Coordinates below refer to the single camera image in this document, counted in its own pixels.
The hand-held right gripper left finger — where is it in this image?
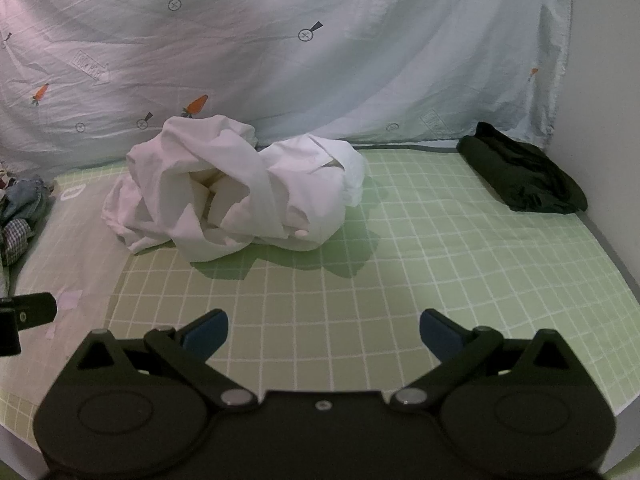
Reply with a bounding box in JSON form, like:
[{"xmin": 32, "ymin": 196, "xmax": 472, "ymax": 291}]
[{"xmin": 75, "ymin": 309, "xmax": 259, "ymax": 412}]

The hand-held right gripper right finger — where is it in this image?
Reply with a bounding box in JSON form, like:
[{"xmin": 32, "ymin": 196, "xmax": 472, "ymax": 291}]
[{"xmin": 389, "ymin": 308, "xmax": 577, "ymax": 411}]

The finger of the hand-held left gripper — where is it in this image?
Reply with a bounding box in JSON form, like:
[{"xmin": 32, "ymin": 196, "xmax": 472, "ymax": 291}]
[{"xmin": 14, "ymin": 291, "xmax": 57, "ymax": 332}]

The white shirt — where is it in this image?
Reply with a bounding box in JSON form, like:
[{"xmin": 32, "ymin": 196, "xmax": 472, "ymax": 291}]
[{"xmin": 101, "ymin": 115, "xmax": 366, "ymax": 263}]

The plaid cloth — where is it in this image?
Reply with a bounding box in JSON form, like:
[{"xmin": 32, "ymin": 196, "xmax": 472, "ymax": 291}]
[{"xmin": 0, "ymin": 217, "xmax": 37, "ymax": 267}]

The green grid mat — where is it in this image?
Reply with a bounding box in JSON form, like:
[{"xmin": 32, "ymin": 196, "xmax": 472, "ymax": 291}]
[{"xmin": 0, "ymin": 143, "xmax": 640, "ymax": 462}]

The blue denim garment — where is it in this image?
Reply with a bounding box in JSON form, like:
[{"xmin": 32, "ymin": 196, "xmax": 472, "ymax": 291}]
[{"xmin": 0, "ymin": 175, "xmax": 57, "ymax": 226}]

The black folded garment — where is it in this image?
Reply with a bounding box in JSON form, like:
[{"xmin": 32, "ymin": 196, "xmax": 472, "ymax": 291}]
[{"xmin": 456, "ymin": 121, "xmax": 589, "ymax": 215}]

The carrot print sheet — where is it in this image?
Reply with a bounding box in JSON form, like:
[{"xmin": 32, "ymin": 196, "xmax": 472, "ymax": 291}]
[{"xmin": 0, "ymin": 0, "xmax": 572, "ymax": 177}]

